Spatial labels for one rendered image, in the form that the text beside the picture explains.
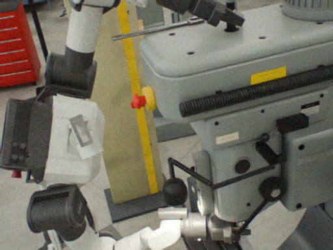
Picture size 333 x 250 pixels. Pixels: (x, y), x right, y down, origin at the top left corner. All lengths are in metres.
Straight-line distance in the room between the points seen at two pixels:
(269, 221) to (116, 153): 1.21
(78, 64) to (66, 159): 0.29
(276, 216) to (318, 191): 1.96
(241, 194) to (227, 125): 0.25
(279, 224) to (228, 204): 1.99
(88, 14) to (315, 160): 0.75
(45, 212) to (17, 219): 2.38
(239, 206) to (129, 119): 1.94
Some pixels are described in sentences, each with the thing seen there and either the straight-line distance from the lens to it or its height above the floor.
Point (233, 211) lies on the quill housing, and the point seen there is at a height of 1.39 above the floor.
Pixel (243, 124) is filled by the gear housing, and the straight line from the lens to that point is 1.07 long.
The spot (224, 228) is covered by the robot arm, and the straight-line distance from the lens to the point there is 1.40.
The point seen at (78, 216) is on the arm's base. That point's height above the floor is 1.40.
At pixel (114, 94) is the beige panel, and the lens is 2.97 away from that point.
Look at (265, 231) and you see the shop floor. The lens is 3.17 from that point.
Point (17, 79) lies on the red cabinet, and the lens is 5.86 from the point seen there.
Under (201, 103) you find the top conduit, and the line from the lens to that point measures 0.94.
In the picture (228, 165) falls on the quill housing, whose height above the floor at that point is 1.56.
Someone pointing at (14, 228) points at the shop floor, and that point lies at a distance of 3.64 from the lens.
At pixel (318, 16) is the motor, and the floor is 1.90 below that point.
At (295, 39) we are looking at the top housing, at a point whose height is 1.88.
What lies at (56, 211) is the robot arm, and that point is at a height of 1.44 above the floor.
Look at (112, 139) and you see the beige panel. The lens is 3.14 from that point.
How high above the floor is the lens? 2.25
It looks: 31 degrees down
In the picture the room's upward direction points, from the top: 8 degrees counter-clockwise
